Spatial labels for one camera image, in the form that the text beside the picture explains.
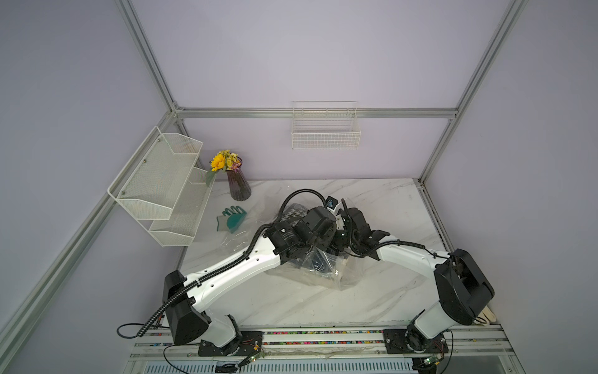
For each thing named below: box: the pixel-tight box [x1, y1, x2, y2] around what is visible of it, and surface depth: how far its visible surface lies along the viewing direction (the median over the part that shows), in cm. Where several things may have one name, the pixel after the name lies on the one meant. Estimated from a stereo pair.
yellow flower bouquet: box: [205, 149, 242, 187], surface depth 97 cm
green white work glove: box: [216, 205, 247, 234], surface depth 104 cm
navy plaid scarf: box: [305, 250, 332, 272], surface depth 76 cm
